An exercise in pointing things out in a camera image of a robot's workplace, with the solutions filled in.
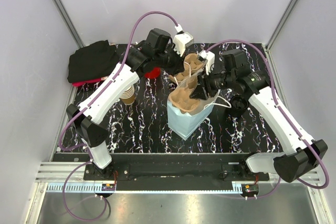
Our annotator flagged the stack of black cup lids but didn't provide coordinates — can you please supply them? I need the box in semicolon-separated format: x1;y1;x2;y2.
227;95;249;118

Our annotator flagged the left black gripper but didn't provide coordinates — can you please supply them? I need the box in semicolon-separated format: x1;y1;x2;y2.
154;43;187;77

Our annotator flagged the black marble pattern mat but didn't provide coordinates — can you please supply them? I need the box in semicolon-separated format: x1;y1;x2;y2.
52;42;296;154

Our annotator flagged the pink cloth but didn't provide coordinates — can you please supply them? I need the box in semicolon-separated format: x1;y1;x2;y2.
72;77;107;87

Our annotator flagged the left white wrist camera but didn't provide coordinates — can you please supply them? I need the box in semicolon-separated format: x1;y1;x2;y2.
173;24;194;57

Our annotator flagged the red cup holder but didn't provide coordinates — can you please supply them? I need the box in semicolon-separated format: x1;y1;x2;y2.
144;67;161;79

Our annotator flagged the stack of brown paper cups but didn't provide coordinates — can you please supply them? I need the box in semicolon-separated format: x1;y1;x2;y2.
120;86;135;105

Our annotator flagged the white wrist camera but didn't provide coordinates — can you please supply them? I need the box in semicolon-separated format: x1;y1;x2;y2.
173;24;194;57
197;50;215;75

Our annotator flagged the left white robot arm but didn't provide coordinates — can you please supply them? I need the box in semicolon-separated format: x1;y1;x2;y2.
67;28;193;180

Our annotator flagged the aluminium frame rail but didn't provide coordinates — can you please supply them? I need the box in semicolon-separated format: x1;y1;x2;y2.
26;161;336;224

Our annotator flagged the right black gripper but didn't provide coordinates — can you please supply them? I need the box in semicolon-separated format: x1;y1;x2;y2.
190;66;235;101

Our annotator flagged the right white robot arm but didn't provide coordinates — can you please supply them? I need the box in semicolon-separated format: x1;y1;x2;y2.
190;49;328;183

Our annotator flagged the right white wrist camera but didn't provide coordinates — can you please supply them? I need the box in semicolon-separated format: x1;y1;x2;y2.
197;50;215;75

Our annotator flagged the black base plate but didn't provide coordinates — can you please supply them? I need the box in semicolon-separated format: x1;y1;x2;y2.
52;152;270;191

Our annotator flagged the cardboard cup carrier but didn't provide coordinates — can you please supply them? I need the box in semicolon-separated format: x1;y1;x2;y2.
168;76;205;115

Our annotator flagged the light blue paper bag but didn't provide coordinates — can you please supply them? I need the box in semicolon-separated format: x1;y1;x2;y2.
167;69;231;140

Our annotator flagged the black folded cloth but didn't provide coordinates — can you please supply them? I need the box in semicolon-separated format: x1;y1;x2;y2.
67;40;119;83

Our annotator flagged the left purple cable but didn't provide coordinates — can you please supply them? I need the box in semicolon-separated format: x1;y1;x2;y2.
57;11;184;219

